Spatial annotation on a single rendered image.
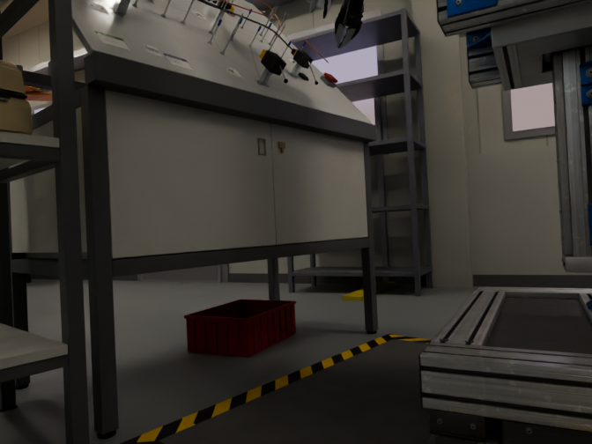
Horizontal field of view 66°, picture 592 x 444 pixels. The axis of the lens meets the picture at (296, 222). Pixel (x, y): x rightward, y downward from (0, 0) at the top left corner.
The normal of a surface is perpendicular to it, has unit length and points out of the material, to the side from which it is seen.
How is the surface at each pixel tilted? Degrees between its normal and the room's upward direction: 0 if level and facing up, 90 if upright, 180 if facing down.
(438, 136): 90
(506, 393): 90
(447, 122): 90
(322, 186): 90
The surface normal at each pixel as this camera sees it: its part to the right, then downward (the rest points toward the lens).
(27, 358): 0.75, -0.04
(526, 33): -0.47, 0.01
